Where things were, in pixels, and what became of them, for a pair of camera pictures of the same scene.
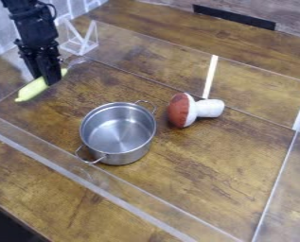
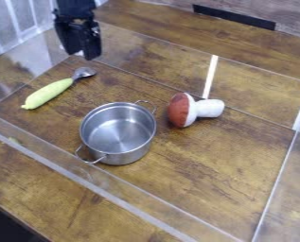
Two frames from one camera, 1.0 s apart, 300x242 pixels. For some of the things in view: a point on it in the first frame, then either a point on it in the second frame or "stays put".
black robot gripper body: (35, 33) to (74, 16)
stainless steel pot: (116, 130) stays put
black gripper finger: (50, 64) to (91, 40)
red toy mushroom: (183, 110) stays put
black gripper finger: (31, 59) to (71, 35)
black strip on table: (209, 11) stays put
